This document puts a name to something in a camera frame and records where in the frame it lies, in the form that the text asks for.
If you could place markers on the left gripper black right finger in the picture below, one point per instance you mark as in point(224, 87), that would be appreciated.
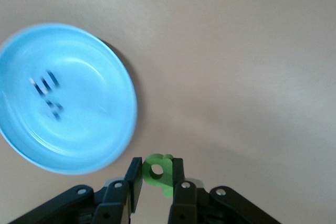
point(186, 203)

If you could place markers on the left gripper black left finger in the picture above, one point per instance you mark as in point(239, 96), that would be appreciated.
point(113, 203)

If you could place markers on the green foam letter q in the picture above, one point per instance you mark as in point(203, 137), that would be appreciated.
point(168, 182)

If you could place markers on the blue foam letter x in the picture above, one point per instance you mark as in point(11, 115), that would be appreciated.
point(55, 110)

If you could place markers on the blue foam letter m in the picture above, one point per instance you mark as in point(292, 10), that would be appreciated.
point(42, 86)

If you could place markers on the blue plate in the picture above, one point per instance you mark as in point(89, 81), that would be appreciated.
point(92, 103)

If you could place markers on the brown table cover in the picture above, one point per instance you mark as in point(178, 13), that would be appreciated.
point(236, 77)

